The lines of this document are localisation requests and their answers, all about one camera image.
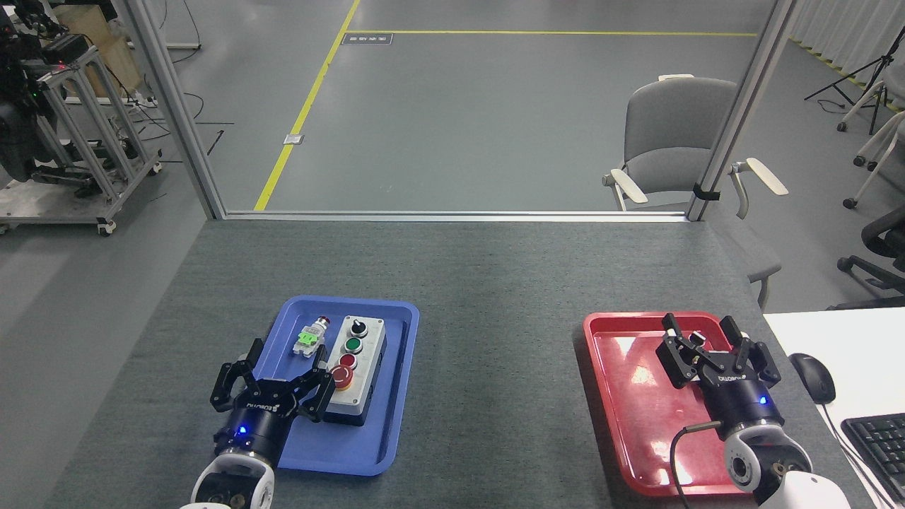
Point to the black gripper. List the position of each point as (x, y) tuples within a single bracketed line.
[(746, 403), (261, 417)]

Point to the grey control box with buttons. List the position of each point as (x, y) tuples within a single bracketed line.
[(368, 367)]

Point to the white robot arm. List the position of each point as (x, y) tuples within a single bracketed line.
[(233, 484), (771, 463)]

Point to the brown cardboard box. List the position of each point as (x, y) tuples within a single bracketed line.
[(106, 49)]

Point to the red plastic tray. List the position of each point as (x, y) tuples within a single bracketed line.
[(636, 396)]

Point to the black computer mouse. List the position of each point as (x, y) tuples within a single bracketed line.
[(813, 375)]

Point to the blue plastic tray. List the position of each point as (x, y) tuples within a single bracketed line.
[(396, 396)]

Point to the white desk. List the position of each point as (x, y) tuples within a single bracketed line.
[(862, 346)]

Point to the black keyboard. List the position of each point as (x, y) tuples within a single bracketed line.
[(880, 445)]

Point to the black office chair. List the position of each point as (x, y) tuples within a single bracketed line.
[(884, 240)]

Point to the grey chair with white armrests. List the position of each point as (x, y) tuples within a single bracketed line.
[(672, 134)]

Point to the metal floor outlet plate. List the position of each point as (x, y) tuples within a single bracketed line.
[(293, 138)]

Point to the white chair base with wheels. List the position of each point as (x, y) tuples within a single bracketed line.
[(864, 99), (880, 145)]

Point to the black tripod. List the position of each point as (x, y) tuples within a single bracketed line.
[(859, 71)]

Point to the white curtain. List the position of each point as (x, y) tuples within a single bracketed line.
[(848, 28)]

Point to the dark floor label plate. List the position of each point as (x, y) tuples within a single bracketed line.
[(368, 39)]

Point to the small white green switch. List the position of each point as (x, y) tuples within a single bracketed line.
[(310, 339)]

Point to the black clip on post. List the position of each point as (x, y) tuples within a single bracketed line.
[(705, 191)]

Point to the silver aluminium post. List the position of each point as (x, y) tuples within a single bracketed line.
[(742, 106), (177, 106)]

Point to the aluminium frame cart on wheels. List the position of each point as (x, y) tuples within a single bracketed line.
[(71, 141)]

